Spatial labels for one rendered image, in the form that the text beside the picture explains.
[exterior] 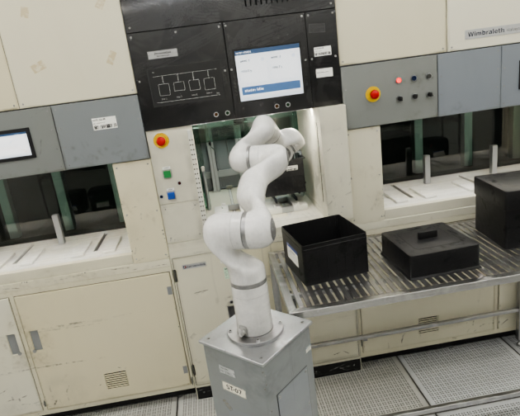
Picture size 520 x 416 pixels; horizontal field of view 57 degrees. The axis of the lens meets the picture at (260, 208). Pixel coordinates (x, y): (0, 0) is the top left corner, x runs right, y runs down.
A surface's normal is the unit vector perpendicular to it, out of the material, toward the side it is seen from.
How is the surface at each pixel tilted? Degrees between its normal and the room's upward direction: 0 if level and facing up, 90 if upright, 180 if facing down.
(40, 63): 90
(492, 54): 90
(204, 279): 90
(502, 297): 90
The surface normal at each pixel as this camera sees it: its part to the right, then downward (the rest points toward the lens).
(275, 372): 0.78, 0.09
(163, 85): 0.11, 0.28
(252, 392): -0.62, 0.30
